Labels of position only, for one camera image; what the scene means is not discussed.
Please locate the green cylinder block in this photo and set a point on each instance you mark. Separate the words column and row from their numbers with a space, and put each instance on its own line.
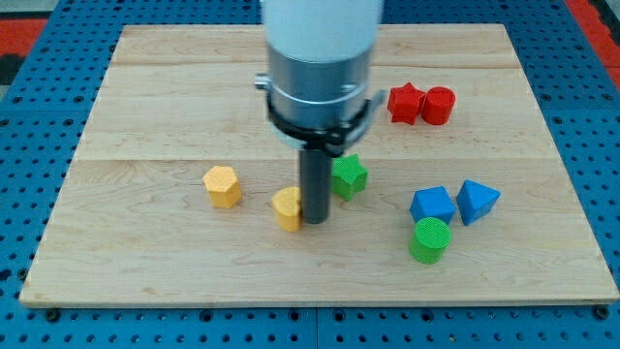
column 431, row 237

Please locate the yellow hexagon block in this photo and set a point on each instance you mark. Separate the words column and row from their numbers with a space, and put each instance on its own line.
column 222, row 186

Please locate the yellow half-round block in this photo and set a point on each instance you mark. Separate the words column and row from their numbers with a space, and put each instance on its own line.
column 287, row 208

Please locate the green star block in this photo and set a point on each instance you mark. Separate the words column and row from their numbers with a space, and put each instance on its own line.
column 349, row 176

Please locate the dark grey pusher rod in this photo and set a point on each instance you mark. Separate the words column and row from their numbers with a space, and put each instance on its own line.
column 315, row 174

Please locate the red star block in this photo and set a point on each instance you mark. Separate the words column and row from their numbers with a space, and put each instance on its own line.
column 405, row 103

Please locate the blue cube block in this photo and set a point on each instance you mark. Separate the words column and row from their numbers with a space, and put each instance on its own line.
column 432, row 202

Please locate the blue triangular prism block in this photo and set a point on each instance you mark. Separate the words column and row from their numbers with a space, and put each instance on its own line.
column 475, row 200

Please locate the light wooden board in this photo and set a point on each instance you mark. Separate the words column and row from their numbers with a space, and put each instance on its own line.
column 133, row 225

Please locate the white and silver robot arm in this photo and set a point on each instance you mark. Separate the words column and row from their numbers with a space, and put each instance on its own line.
column 318, row 71

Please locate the red cylinder block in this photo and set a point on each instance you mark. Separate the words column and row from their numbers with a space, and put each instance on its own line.
column 438, row 104

